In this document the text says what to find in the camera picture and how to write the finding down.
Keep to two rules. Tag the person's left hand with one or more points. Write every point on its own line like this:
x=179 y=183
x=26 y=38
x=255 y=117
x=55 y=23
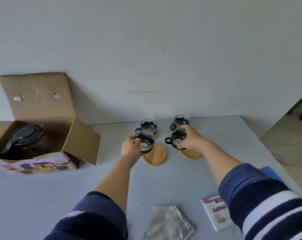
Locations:
x=129 y=151

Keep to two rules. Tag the person's right hand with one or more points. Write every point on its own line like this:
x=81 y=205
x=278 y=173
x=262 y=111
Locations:
x=194 y=141

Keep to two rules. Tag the wooden coaster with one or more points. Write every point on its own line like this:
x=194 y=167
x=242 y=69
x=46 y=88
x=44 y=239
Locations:
x=190 y=155
x=156 y=157
x=156 y=134

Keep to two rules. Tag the glass cup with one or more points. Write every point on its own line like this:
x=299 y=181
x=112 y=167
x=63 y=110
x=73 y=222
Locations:
x=177 y=138
x=149 y=125
x=182 y=120
x=146 y=142

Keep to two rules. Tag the red cardboard tea set box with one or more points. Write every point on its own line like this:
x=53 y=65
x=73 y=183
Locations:
x=41 y=97

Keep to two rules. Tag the glass teapot black lid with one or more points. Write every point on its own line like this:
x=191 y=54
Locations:
x=26 y=134

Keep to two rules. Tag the person's right forearm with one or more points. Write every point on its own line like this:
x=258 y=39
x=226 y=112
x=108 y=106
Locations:
x=220 y=164

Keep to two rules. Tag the person's left forearm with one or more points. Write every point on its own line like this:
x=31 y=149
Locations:
x=116 y=182

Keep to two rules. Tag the purple white small packet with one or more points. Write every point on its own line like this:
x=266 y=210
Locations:
x=215 y=212

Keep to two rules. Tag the pile of silver foil packets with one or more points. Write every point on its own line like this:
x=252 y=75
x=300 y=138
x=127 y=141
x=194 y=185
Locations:
x=168 y=222

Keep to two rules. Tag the blue paper pack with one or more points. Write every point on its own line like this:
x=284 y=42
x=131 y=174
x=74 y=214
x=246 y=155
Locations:
x=273 y=173

